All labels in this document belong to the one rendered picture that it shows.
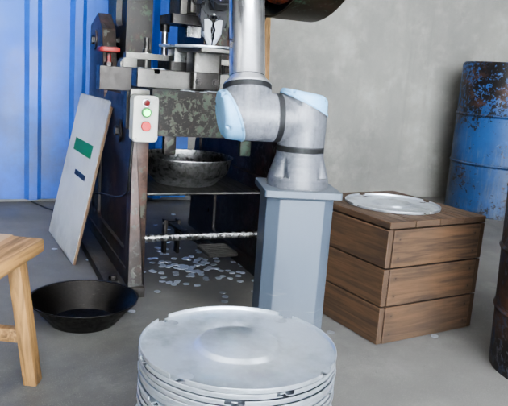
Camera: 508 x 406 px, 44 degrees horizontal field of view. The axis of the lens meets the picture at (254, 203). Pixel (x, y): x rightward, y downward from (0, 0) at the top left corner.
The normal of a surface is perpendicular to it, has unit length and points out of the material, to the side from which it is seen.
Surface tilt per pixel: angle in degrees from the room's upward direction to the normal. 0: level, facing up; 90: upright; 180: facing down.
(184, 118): 90
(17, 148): 90
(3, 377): 0
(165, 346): 0
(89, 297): 49
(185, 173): 105
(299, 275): 90
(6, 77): 90
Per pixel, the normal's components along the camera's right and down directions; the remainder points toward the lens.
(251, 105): 0.24, -0.11
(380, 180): 0.39, 0.21
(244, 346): 0.07, -0.98
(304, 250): 0.13, 0.21
